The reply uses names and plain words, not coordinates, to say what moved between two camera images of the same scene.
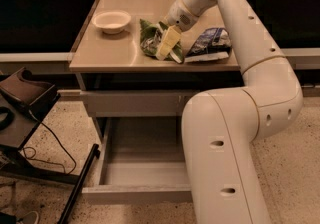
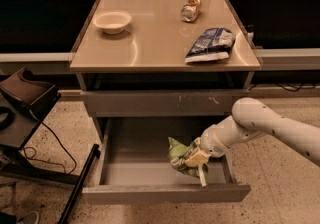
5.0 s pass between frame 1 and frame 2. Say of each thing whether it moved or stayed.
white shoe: stayed
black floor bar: stayed
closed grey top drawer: stayed
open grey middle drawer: stayed
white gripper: moved
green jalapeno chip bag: moved
